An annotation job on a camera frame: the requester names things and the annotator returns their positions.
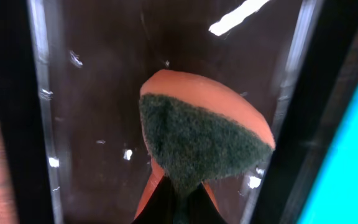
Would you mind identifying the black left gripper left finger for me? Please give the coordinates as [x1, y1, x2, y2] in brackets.
[132, 175, 177, 224]

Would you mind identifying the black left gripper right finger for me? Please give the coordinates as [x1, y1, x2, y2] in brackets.
[187, 184, 226, 224]

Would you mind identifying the orange green sponge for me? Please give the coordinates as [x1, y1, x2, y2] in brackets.
[139, 70, 275, 223]

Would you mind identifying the teal plastic tray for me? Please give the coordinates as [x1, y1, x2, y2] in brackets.
[298, 86, 358, 224]

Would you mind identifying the black water tray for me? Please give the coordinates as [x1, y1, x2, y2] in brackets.
[0, 0, 358, 223]

